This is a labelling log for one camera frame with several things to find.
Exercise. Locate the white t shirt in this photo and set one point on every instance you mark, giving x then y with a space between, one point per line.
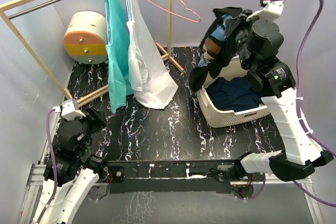
152 84

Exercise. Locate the wooden clothes rack frame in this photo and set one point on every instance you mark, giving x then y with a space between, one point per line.
24 84

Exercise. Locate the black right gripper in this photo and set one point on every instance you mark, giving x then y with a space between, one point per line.
237 24

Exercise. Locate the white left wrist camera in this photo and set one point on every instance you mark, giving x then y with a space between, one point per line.
69 110

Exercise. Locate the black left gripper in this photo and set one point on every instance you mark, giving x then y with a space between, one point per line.
98 121

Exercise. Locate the pink wire hanger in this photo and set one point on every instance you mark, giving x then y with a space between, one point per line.
169 10

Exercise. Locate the cream plastic laundry basket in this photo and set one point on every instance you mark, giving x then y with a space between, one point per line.
216 118

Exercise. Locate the aluminium base frame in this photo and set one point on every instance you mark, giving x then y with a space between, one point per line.
221 176

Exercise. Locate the cream round drawer cabinet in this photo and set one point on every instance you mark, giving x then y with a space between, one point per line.
86 38

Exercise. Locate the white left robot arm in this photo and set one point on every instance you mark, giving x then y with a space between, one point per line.
67 177

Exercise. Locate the navy blue garment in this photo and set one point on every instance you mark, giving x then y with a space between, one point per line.
235 94

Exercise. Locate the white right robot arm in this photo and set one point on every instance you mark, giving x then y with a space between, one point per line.
257 42

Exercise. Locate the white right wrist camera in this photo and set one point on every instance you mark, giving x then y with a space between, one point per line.
270 10

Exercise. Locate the black t shirt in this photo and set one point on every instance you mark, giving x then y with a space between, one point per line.
217 51

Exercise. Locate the teal t shirt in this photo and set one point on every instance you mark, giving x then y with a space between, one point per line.
119 86

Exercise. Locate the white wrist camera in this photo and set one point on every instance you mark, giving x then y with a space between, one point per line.
270 10
69 110

